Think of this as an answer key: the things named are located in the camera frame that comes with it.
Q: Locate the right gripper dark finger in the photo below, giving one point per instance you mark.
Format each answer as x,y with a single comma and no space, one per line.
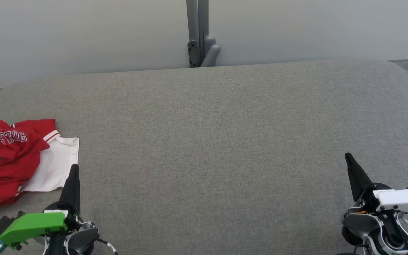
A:
359,180

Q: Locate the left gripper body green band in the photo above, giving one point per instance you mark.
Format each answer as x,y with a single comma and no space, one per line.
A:
34,225

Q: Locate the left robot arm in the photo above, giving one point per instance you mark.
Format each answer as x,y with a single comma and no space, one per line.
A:
80,241

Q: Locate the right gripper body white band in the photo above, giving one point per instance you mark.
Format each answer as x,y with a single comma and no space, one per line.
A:
398,200

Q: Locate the red jersey with white sleeves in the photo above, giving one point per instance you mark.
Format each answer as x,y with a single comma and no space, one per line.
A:
58,163

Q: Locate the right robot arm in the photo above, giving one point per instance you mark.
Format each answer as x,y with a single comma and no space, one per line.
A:
388,237

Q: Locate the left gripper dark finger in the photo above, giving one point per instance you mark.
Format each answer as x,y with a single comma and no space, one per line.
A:
72,187

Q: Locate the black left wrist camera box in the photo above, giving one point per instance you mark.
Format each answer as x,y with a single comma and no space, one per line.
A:
2,223

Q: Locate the grey fabric sofa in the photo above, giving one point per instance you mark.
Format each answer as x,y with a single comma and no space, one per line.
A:
204,141

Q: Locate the grey rounded post support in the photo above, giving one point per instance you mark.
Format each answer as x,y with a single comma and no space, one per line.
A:
211,53

